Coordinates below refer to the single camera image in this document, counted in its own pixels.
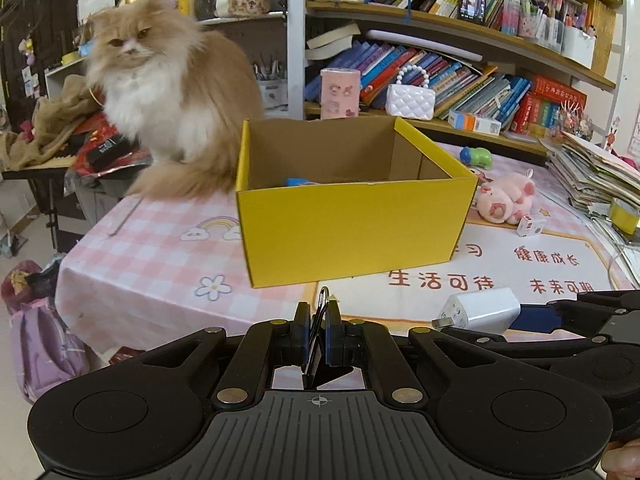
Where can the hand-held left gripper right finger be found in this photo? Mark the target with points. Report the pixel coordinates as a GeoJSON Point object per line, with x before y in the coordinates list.
{"type": "Point", "coordinates": [334, 335]}

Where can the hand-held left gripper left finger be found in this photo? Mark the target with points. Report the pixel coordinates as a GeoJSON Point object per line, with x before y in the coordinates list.
{"type": "Point", "coordinates": [298, 335]}

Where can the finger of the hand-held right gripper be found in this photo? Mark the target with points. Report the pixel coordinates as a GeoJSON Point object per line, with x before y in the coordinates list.
{"type": "Point", "coordinates": [537, 319]}
{"type": "Point", "coordinates": [540, 347]}

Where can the black binder clip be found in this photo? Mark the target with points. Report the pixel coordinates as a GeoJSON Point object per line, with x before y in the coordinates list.
{"type": "Point", "coordinates": [316, 345]}

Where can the white charger plug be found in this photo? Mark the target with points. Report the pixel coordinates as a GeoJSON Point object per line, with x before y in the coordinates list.
{"type": "Point", "coordinates": [485, 310]}

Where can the yellow cardboard box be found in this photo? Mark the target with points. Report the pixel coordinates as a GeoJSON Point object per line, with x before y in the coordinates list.
{"type": "Point", "coordinates": [350, 230]}

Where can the pink pig plush toy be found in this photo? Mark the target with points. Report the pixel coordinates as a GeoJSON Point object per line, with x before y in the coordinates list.
{"type": "Point", "coordinates": [505, 197]}

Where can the blue clay packet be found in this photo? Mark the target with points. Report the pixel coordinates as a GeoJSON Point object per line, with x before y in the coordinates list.
{"type": "Point", "coordinates": [300, 182]}

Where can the green and blue toy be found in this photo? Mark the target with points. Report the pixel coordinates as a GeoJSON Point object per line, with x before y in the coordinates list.
{"type": "Point", "coordinates": [477, 157]}

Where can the person's right hand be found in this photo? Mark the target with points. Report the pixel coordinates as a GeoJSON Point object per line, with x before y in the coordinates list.
{"type": "Point", "coordinates": [622, 462]}

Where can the small white printed box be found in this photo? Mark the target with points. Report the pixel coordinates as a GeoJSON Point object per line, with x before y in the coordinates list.
{"type": "Point", "coordinates": [530, 226]}

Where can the stack of books and papers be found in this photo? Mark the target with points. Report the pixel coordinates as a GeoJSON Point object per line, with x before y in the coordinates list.
{"type": "Point", "coordinates": [595, 170]}

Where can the colourful crown ornament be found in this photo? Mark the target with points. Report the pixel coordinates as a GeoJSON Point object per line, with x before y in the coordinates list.
{"type": "Point", "coordinates": [572, 120]}

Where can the orange blue white carton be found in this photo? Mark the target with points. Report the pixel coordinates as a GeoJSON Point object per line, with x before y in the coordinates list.
{"type": "Point", "coordinates": [475, 122]}

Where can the red dictionaries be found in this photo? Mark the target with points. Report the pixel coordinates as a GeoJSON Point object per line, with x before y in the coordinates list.
{"type": "Point", "coordinates": [555, 92]}

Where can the red foil bag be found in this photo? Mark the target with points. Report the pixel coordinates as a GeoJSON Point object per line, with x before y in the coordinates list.
{"type": "Point", "coordinates": [127, 169]}

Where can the white quilted handbag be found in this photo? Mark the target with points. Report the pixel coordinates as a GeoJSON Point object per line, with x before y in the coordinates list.
{"type": "Point", "coordinates": [410, 105]}

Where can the pink cylindrical cup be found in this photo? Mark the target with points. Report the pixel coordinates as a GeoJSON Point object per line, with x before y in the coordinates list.
{"type": "Point", "coordinates": [340, 92]}

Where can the cup of brushes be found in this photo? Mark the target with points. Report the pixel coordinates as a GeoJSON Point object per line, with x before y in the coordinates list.
{"type": "Point", "coordinates": [272, 92]}

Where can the row of leaning books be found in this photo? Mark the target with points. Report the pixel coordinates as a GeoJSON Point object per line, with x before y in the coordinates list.
{"type": "Point", "coordinates": [450, 80]}

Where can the purple backpack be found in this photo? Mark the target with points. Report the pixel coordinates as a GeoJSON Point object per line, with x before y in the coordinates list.
{"type": "Point", "coordinates": [40, 340]}

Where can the black rectangular box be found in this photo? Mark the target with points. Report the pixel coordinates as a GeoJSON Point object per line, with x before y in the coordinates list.
{"type": "Point", "coordinates": [107, 150]}

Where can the white pen holder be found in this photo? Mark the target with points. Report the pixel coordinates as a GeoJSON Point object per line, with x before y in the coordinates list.
{"type": "Point", "coordinates": [579, 50]}

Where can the orange and white cat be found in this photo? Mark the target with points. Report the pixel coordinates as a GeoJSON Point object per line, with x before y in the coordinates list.
{"type": "Point", "coordinates": [165, 85]}

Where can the clear pen holder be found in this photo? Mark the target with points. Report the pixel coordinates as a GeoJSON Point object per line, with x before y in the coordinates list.
{"type": "Point", "coordinates": [542, 25]}

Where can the white paper roll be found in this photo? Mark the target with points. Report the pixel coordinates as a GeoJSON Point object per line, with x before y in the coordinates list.
{"type": "Point", "coordinates": [425, 42]}

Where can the black electric piano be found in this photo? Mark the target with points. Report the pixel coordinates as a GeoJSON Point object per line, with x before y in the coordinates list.
{"type": "Point", "coordinates": [35, 173]}

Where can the pastel glitter bottle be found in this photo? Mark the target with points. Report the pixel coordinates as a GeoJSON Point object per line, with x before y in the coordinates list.
{"type": "Point", "coordinates": [511, 10]}

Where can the brown cloth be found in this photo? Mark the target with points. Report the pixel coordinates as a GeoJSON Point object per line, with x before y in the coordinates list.
{"type": "Point", "coordinates": [50, 125]}

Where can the wooden bookshelf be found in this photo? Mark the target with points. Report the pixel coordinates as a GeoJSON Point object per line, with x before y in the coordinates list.
{"type": "Point", "coordinates": [330, 7]}

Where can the white and yellow bottle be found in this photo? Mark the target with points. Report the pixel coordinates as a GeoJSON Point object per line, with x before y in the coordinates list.
{"type": "Point", "coordinates": [187, 2]}

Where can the dark wooden door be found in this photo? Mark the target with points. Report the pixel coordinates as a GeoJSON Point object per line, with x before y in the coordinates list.
{"type": "Point", "coordinates": [45, 35]}

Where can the deer wall sticker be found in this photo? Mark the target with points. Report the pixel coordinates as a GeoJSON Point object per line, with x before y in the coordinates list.
{"type": "Point", "coordinates": [612, 137]}

